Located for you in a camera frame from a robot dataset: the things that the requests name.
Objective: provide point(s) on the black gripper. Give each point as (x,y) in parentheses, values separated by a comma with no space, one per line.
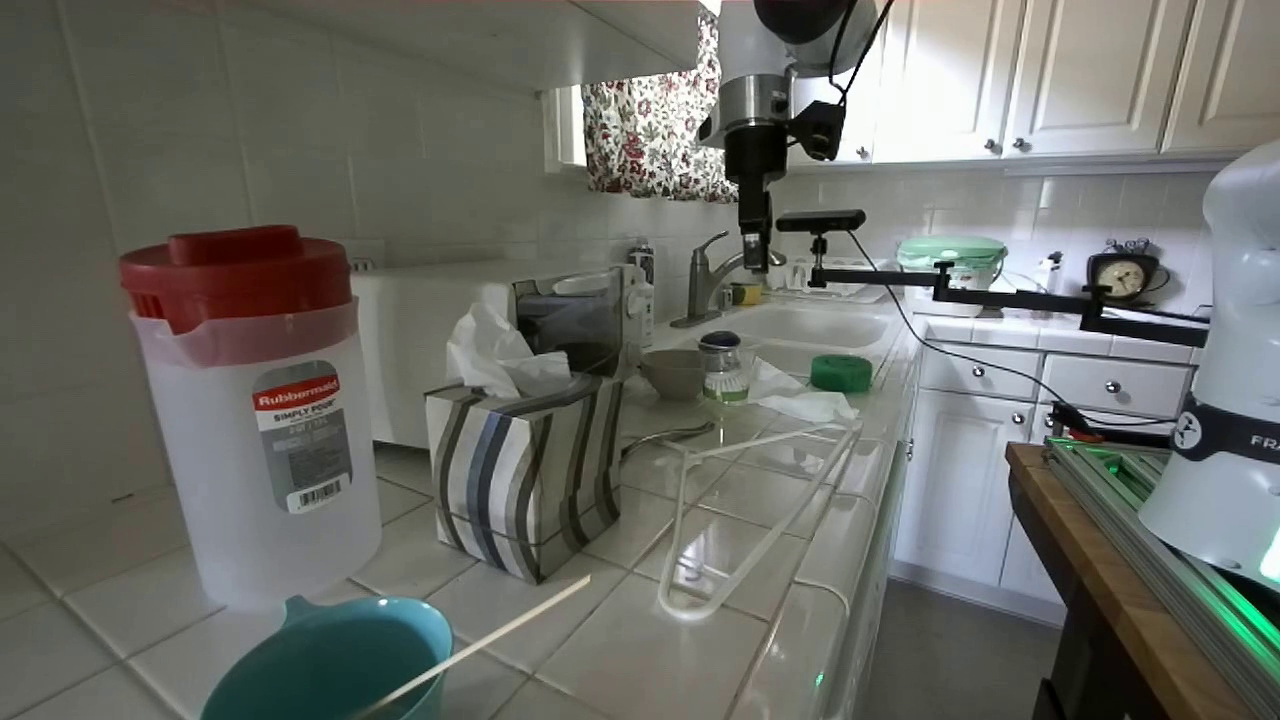
(753,157)

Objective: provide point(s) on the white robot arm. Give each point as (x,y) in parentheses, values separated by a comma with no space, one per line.
(786,69)

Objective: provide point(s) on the teal measuring cup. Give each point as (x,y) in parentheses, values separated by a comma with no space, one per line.
(328,660)

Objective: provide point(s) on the chrome sink faucet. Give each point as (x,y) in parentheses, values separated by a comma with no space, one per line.
(718,289)

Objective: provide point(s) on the white plastic bag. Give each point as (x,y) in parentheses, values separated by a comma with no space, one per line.
(790,399)

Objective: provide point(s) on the green round scrubber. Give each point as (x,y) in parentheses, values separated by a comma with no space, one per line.
(842,375)

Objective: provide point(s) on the floral window curtain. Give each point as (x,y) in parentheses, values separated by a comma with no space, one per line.
(642,134)

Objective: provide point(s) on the green glass bowl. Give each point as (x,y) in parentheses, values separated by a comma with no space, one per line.
(974,262)

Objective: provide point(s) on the striped tissue box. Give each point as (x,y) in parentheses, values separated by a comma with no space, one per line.
(521,450)

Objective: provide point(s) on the clear plastic hanger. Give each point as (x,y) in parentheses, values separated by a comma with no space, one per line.
(735,497)

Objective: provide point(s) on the round analog clock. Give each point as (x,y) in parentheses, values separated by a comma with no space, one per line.
(1126,271)

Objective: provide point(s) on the wooden stick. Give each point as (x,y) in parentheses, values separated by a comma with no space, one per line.
(473,649)

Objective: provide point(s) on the clear pitcher with red lid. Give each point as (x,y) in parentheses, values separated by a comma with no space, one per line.
(256,380)

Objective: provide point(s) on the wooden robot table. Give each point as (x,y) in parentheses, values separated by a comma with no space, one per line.
(1151,632)

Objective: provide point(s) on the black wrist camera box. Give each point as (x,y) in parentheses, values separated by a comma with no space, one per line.
(816,130)

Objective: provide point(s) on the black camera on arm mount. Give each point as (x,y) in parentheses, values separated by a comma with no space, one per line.
(1092,306)

